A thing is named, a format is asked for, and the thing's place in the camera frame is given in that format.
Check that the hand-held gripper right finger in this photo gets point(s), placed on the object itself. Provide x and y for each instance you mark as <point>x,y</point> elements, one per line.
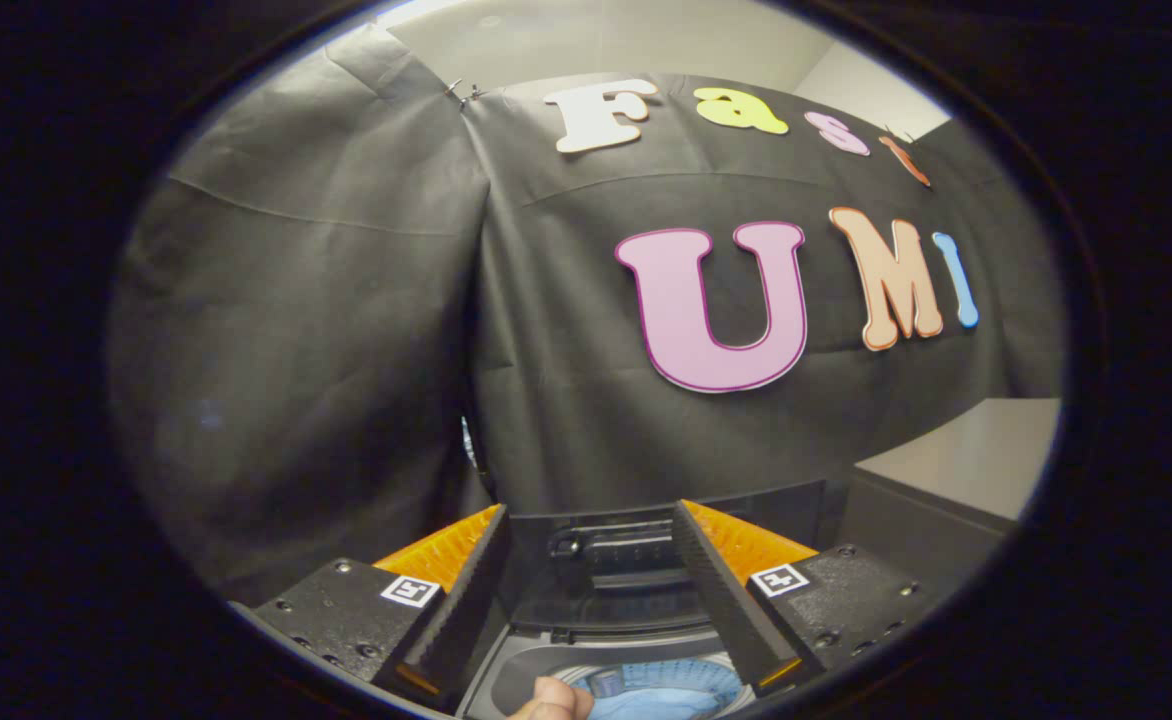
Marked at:
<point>721,590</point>

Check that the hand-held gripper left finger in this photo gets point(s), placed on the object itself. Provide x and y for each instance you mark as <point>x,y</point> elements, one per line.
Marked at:
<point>466,600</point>

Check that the light blue shirt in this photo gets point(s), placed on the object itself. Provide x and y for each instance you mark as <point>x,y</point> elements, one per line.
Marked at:
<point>666,695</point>

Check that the beige cabinet with dark top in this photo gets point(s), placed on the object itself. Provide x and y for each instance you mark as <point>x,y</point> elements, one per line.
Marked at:
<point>946,470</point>

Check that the black backdrop cloth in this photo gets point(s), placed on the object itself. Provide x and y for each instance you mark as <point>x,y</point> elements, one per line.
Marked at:
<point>296,350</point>

